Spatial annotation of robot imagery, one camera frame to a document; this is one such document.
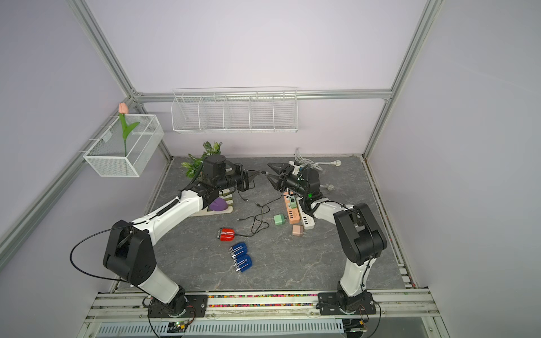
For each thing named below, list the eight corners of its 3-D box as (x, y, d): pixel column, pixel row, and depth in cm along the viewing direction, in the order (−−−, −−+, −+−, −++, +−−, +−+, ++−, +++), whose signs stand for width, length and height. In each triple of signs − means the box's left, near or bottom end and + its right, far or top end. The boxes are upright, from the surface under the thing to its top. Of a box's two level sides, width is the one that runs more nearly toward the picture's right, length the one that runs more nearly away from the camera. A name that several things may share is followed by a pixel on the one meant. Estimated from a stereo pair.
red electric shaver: (218, 241, 91) (216, 238, 89) (220, 230, 94) (218, 227, 92) (235, 241, 91) (233, 238, 89) (236, 230, 94) (235, 227, 92)
